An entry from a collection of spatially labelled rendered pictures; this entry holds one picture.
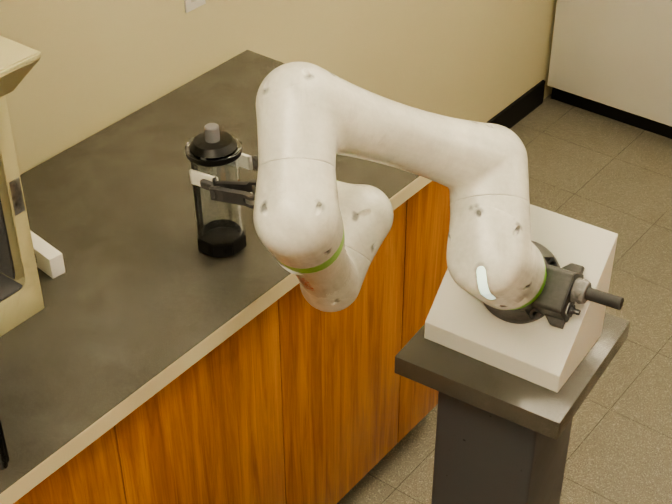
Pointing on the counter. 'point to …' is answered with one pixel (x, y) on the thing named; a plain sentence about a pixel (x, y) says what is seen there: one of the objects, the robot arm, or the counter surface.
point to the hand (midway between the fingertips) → (217, 168)
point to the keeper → (17, 196)
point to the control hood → (15, 63)
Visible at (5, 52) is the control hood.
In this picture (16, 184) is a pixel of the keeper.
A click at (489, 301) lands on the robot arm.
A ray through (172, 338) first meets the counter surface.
